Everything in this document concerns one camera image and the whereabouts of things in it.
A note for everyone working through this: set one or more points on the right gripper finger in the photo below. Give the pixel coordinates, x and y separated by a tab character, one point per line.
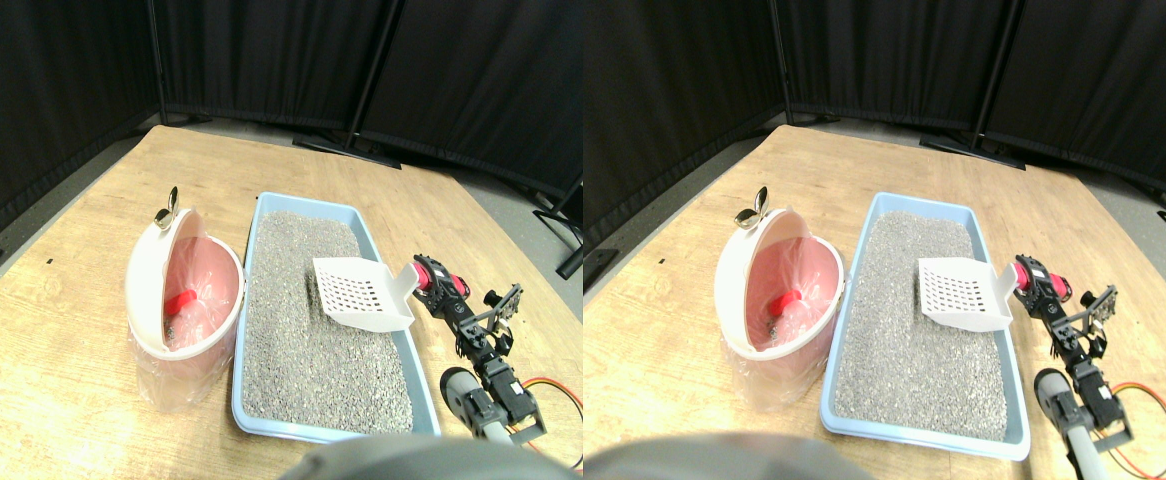
435	272
1037	272

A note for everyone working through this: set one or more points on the black curtain stand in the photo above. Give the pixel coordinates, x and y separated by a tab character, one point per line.
998	80
779	60
156	60
373	80

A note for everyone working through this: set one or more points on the black bracket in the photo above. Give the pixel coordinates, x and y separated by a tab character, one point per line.
1098	305
503	305

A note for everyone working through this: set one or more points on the white bin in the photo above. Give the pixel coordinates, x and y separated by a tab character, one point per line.
733	290
143	290

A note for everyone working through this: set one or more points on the red lump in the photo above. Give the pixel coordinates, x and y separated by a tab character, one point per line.
181	302
785	303

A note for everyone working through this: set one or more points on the blue litter tray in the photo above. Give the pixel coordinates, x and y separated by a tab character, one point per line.
903	360
293	360

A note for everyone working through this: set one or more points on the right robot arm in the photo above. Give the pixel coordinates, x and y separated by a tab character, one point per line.
498	390
1093	400

